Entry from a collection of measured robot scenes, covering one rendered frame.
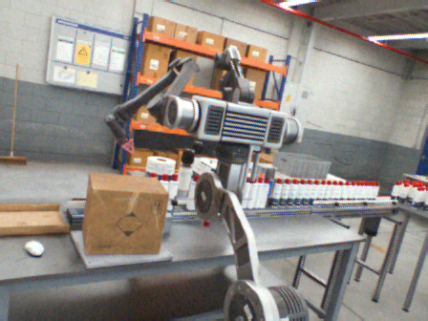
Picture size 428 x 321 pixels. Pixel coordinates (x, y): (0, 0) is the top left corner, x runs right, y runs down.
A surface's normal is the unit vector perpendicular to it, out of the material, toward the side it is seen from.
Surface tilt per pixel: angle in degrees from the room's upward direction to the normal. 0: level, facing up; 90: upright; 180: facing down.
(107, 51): 90
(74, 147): 90
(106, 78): 90
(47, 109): 90
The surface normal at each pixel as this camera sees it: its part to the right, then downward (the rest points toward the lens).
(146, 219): 0.38, 0.24
